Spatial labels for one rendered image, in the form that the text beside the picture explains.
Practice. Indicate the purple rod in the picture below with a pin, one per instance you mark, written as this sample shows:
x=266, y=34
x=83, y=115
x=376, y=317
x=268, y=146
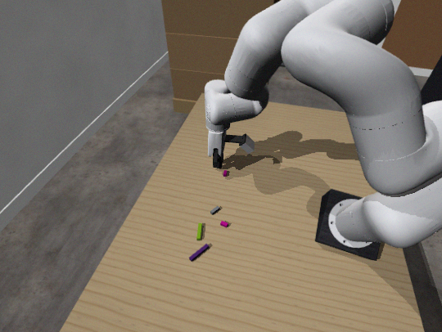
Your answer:
x=199, y=252

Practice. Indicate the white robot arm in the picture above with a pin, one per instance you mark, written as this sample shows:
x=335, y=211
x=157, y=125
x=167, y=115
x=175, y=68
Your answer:
x=400, y=158

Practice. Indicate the grey rod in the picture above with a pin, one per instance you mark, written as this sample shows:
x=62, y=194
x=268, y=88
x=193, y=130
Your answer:
x=216, y=209

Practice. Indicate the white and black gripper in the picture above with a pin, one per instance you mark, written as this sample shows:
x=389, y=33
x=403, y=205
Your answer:
x=216, y=146

